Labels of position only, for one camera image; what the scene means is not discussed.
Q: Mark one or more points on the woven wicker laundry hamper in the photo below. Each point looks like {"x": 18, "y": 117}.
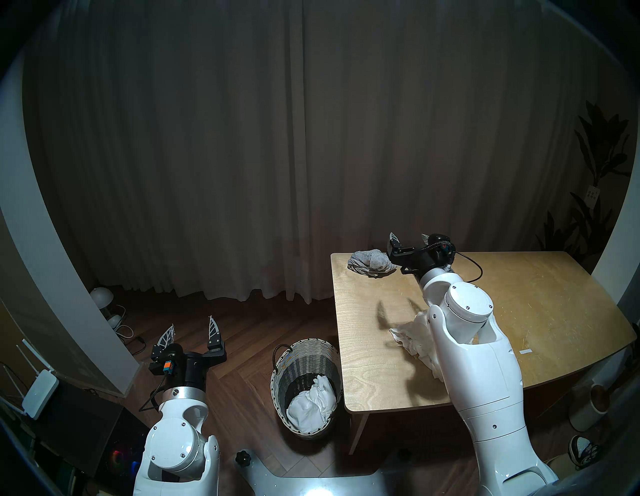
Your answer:
{"x": 300, "y": 360}

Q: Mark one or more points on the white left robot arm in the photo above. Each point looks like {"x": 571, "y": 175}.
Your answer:
{"x": 175, "y": 445}

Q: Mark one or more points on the white cylindrical plant pot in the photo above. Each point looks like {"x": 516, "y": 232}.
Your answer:
{"x": 587, "y": 412}

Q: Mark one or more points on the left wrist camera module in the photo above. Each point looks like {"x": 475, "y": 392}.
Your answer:
{"x": 167, "y": 367}

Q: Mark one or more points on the black base knob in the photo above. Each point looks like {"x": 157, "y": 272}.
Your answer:
{"x": 242, "y": 458}

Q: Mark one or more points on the dark low cabinet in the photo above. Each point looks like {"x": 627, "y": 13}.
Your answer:
{"x": 80, "y": 430}

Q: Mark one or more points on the computer case with rgb fans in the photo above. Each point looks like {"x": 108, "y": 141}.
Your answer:
{"x": 120, "y": 457}

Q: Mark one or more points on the large white shirt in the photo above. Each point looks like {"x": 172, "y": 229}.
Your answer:
{"x": 310, "y": 405}

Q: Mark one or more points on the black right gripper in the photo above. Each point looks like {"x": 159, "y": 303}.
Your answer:
{"x": 425, "y": 260}

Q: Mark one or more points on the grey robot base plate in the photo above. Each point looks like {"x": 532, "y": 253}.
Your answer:
{"x": 320, "y": 485}

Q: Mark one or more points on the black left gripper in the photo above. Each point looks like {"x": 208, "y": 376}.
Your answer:
{"x": 192, "y": 370}

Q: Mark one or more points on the white wifi router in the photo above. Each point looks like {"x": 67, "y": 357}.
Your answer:
{"x": 41, "y": 395}

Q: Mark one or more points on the black white sneaker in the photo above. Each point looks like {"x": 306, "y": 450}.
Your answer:
{"x": 584, "y": 450}

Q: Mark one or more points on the white garment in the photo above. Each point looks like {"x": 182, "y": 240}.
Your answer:
{"x": 417, "y": 335}

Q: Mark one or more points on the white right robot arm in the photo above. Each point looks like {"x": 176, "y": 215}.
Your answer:
{"x": 485, "y": 380}

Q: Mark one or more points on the light wooden table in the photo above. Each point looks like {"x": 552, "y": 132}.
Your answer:
{"x": 550, "y": 300}

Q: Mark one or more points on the white paper plant tag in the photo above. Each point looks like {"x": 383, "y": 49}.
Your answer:
{"x": 592, "y": 196}

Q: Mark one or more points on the white mushroom lamp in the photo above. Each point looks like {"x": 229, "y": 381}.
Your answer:
{"x": 101, "y": 296}

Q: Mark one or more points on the long pleated curtain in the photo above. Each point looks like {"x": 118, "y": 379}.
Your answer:
{"x": 300, "y": 150}

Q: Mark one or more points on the tall leafy houseplant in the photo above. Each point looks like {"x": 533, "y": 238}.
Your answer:
{"x": 602, "y": 150}

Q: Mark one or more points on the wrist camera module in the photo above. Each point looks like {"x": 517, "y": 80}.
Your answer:
{"x": 440, "y": 241}
{"x": 167, "y": 367}

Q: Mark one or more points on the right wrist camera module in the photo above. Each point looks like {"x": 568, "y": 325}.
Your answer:
{"x": 440, "y": 241}

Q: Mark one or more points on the grey garment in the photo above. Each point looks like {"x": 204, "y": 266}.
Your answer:
{"x": 372, "y": 261}

